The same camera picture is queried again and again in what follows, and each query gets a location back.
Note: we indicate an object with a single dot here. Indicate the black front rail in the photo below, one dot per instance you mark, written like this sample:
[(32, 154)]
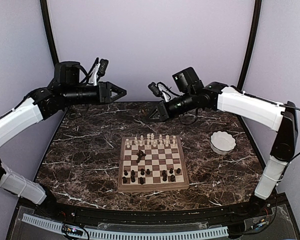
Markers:
[(93, 216)]

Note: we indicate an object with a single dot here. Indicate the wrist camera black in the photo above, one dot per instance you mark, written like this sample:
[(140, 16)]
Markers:
[(154, 89), (103, 64)]

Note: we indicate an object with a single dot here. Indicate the white bishop left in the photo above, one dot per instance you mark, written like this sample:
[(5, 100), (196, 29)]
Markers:
[(141, 142)]

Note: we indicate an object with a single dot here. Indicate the wooden chess board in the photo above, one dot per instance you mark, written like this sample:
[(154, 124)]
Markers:
[(158, 158)]

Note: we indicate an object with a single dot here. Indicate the left black corner post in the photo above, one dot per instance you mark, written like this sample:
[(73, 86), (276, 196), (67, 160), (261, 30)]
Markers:
[(48, 31)]

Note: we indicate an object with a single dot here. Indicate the white slotted cable duct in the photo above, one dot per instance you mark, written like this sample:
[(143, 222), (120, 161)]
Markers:
[(124, 232)]

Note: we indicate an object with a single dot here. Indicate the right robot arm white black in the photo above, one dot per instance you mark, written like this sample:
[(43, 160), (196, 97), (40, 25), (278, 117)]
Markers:
[(279, 117)]

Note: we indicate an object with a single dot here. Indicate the right black corner post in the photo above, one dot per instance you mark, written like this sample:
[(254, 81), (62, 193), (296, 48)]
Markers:
[(250, 44)]

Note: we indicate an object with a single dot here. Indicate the white king piece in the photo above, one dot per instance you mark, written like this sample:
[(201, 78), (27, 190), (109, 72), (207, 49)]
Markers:
[(148, 141)]

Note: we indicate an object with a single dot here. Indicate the white knight right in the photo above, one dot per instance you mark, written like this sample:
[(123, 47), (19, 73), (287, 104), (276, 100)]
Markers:
[(167, 140)]

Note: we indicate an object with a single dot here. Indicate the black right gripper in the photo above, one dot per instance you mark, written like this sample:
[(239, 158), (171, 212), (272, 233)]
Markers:
[(163, 112)]

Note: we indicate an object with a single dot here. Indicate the white scalloped bowl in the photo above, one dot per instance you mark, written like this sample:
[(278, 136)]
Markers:
[(222, 142)]

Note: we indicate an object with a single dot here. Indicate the dark piece back corner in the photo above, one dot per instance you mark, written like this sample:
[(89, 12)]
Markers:
[(124, 179)]

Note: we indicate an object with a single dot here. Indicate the white bishop right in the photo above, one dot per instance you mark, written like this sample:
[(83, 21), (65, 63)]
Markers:
[(160, 140)]

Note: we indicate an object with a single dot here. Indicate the white bishop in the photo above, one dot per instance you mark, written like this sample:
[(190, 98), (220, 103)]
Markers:
[(141, 142), (160, 140)]

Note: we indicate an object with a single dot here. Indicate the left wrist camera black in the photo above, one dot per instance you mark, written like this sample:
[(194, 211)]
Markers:
[(103, 64)]

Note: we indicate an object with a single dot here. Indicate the pile of dark chess pieces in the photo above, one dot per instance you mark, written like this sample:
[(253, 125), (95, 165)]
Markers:
[(140, 155)]

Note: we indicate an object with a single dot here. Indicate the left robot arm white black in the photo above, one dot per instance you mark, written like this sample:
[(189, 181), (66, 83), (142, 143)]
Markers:
[(71, 85)]

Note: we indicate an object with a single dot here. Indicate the black corner post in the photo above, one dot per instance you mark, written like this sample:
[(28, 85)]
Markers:
[(250, 44), (48, 31)]

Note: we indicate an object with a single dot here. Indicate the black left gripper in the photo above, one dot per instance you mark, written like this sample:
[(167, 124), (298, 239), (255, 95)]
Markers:
[(104, 92)]

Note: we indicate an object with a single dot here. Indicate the dark tall piece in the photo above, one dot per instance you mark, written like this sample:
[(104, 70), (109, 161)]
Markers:
[(141, 180), (164, 177)]

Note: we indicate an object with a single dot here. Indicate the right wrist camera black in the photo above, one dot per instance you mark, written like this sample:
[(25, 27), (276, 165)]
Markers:
[(154, 89)]

